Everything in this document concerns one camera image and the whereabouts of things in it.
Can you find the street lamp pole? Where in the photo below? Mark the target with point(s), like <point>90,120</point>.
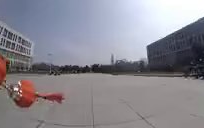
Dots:
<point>50,65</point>

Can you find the white multi-storey building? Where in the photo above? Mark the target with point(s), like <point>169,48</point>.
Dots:
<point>10,43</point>

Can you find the grey paved plaza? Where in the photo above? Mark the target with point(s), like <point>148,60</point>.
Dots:
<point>123,96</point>

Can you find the row of parked bicycles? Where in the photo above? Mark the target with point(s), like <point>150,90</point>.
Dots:
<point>201,70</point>

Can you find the tall chimney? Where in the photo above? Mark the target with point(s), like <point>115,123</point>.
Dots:
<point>112,60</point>

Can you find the red lantern with tassel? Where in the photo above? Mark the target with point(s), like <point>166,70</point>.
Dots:
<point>25,94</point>

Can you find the row of trees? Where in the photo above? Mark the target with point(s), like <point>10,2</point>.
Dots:
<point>90,68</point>

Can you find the dark grey building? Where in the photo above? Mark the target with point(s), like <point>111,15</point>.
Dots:
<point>183,43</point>

